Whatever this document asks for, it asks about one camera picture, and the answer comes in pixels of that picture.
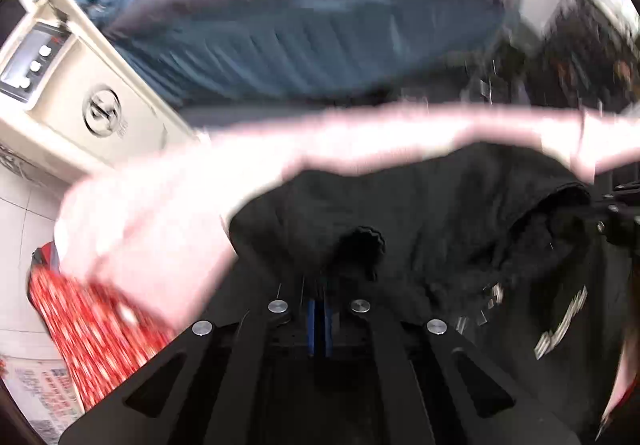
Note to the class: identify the pink blanket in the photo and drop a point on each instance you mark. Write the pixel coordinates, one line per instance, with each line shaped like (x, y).
(175, 185)

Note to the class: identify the white washing machine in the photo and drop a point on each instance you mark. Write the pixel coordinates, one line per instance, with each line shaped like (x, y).
(75, 100)

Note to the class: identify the black shelf rack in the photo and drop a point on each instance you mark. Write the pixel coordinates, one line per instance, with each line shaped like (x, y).
(585, 40)

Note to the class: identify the bed with blue skirt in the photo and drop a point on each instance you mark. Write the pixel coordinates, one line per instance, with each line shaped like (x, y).
(310, 50)

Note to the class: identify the red patterned cloth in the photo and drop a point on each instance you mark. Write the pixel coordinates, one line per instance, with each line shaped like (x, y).
(95, 340)

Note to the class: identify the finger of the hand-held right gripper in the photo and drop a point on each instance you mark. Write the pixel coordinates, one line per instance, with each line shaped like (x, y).
(620, 222)

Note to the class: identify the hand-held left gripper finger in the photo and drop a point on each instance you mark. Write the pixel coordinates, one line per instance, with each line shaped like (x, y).
(327, 330)
(315, 330)

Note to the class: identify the printed floor poster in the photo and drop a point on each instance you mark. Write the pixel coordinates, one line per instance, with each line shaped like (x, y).
(40, 390)

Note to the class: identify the black garment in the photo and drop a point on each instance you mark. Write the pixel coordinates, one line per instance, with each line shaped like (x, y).
(425, 225)

